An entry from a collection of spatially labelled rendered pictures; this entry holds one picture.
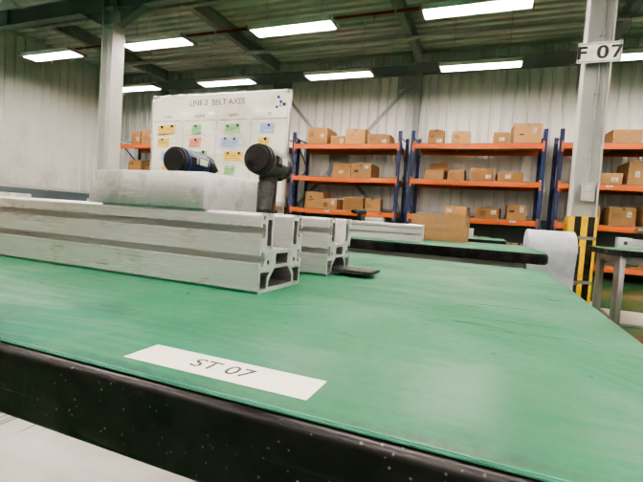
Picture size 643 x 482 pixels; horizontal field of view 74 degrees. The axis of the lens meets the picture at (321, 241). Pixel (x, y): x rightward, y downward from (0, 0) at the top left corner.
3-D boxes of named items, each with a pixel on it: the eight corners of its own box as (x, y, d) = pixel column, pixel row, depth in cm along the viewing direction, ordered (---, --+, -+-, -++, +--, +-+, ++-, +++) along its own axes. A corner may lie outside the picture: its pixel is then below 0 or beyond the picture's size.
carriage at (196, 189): (95, 224, 52) (97, 168, 52) (161, 225, 62) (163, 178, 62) (201, 233, 46) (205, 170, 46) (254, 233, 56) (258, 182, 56)
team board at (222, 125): (127, 295, 408) (137, 89, 398) (165, 289, 455) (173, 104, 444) (265, 318, 353) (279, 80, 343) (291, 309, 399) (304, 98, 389)
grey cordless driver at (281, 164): (232, 255, 82) (238, 142, 81) (269, 250, 102) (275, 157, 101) (270, 258, 81) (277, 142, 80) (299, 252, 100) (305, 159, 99)
